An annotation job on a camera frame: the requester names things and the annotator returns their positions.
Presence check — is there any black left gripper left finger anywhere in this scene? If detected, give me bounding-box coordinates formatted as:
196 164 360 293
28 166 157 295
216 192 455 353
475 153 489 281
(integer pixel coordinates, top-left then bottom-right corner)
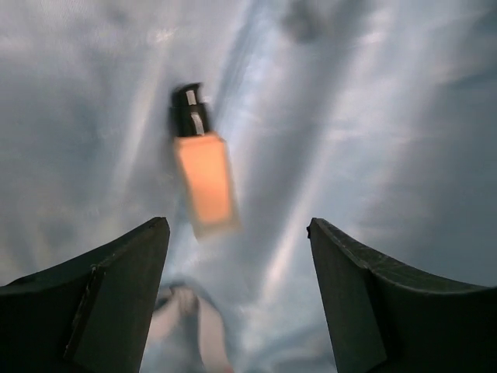
1 218 170 372

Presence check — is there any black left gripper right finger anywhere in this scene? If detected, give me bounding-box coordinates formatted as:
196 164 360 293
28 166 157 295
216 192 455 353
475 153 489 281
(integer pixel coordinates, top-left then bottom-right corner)
308 218 496 372

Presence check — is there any foundation bottle with black pump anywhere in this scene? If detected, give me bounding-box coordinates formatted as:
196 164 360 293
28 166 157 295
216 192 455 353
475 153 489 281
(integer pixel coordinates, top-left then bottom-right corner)
170 83 240 239

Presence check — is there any light blue hard-shell suitcase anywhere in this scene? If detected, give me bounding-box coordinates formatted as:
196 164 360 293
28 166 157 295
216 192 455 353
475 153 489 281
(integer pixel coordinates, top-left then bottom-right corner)
1 1 496 372

